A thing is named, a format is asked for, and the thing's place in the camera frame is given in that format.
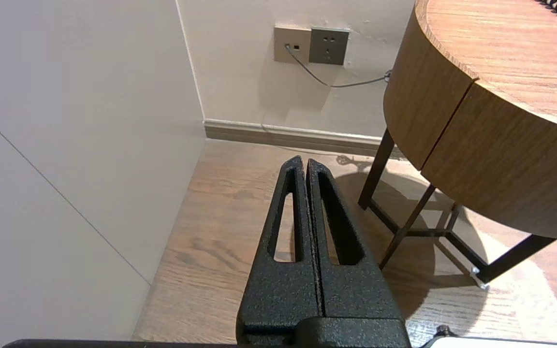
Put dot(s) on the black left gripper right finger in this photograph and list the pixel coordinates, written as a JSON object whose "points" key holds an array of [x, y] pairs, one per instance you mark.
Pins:
{"points": [[356, 295]]}

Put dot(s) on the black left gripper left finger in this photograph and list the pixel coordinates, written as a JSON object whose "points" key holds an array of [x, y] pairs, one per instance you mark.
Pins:
{"points": [[278, 295]]}

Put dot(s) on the curved wooden table drawer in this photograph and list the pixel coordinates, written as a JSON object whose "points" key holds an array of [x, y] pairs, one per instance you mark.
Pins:
{"points": [[510, 164]]}

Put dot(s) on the round wooden bedside table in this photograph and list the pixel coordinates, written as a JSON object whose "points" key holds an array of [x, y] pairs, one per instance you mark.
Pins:
{"points": [[501, 38]]}

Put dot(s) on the grey wall baseboard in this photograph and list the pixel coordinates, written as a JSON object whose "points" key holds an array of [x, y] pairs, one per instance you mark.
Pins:
{"points": [[298, 133]]}

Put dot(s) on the dark wall power socket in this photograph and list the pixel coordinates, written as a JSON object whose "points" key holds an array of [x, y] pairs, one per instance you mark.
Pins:
{"points": [[329, 46]]}

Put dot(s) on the beige wall data socket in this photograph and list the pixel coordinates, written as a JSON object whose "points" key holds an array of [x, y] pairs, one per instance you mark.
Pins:
{"points": [[290, 42]]}

